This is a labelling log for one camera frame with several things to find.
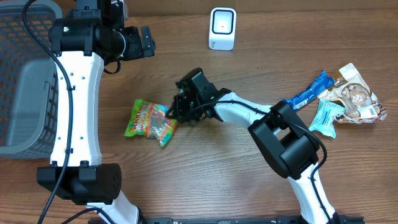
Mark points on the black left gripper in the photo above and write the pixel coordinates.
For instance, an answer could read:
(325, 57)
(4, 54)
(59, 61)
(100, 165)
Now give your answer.
(136, 51)

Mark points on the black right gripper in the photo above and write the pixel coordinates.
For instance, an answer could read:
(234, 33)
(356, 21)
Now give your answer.
(175, 111)

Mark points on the green Haribo gummy bag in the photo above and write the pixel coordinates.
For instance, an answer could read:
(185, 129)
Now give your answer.
(148, 119)

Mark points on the blue Oreo cookie pack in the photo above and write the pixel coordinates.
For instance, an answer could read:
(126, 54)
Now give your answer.
(320, 84)

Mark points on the light teal snack packet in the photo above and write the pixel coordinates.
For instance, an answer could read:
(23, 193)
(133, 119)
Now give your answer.
(324, 118)

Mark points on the beige brown cookie pouch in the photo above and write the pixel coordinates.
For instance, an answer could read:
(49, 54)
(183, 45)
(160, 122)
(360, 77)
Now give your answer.
(352, 92)

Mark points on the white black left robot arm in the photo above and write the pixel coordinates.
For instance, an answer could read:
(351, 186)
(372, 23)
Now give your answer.
(82, 45)

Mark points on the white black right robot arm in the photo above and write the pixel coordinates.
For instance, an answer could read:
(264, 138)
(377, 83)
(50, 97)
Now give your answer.
(286, 144)

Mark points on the white barcode scanner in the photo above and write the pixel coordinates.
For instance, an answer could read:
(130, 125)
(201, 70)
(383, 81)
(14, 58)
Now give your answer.
(222, 30)

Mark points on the grey plastic mesh basket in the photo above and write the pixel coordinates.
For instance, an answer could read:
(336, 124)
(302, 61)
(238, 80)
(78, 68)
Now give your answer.
(29, 90)

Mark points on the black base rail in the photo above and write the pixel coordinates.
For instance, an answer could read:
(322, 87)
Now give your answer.
(277, 220)

